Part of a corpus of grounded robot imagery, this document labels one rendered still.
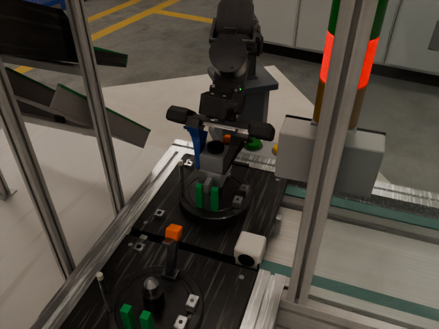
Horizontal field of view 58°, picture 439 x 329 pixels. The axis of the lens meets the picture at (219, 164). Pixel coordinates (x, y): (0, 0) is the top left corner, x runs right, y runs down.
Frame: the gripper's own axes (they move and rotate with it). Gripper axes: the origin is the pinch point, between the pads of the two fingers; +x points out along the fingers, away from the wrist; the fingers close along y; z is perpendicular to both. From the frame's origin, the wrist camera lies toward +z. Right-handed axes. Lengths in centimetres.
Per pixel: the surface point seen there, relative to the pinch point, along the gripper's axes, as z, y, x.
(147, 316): 20.7, 1.6, 21.7
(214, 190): 0.6, 1.6, 6.5
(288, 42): -300, -37, -109
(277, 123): -54, 2, -12
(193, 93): -61, -29, -17
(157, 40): -310, -174, -96
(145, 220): 0.0, -10.3, 14.9
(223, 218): -1.7, 3.7, 11.2
